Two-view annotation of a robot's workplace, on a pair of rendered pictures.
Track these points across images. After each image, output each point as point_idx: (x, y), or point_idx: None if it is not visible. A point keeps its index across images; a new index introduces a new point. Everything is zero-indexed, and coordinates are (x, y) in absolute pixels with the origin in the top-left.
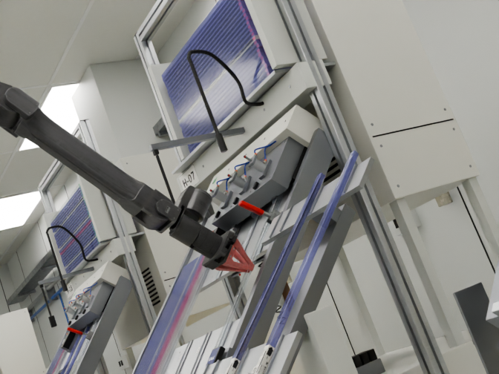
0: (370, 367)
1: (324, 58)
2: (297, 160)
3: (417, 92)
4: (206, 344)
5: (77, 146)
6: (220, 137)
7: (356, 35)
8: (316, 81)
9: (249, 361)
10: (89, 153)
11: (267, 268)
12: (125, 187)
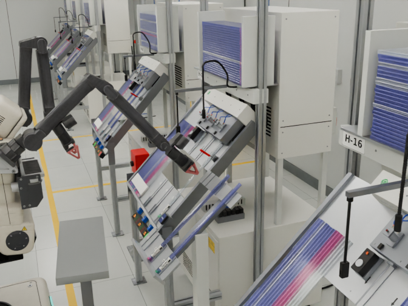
0: (238, 216)
1: (272, 84)
2: (237, 132)
3: (317, 104)
4: (169, 192)
5: (132, 112)
6: (204, 112)
7: (297, 69)
8: (260, 101)
9: (164, 253)
10: (137, 116)
11: (200, 184)
12: (149, 133)
